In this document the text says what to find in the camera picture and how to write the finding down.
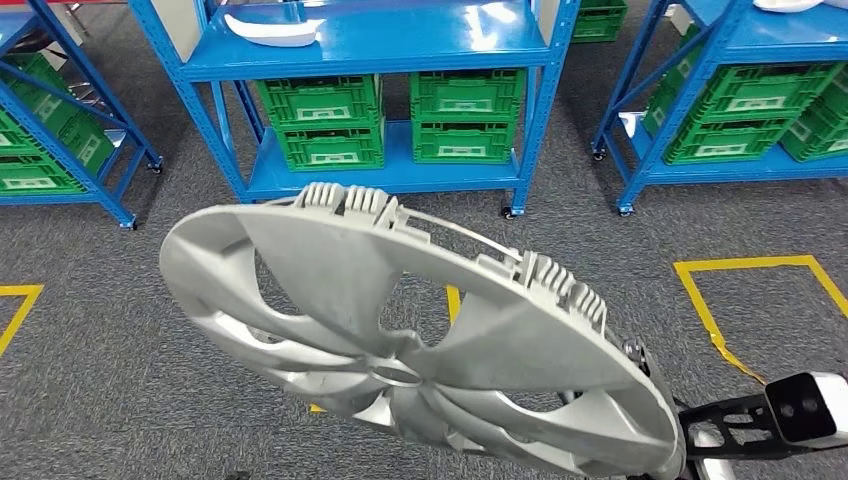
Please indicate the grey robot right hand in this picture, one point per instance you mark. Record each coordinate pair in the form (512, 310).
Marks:
(636, 351)

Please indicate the grey plastic wheel hubcap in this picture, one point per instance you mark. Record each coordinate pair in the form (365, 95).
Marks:
(331, 265)

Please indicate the blue metal shelf rack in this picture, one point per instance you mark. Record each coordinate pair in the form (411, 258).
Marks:
(782, 40)
(66, 198)
(397, 40)

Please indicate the green plastic crate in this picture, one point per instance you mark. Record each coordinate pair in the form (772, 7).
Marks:
(33, 86)
(836, 96)
(40, 175)
(722, 142)
(755, 93)
(821, 136)
(464, 142)
(331, 146)
(86, 142)
(318, 99)
(662, 112)
(464, 93)
(599, 23)

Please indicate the white table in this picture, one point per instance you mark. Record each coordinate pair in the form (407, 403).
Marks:
(175, 26)
(546, 20)

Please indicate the white plastic mirror cover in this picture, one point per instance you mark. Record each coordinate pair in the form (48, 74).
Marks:
(788, 5)
(278, 33)

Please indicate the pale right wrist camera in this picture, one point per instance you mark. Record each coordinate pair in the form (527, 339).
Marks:
(815, 411)

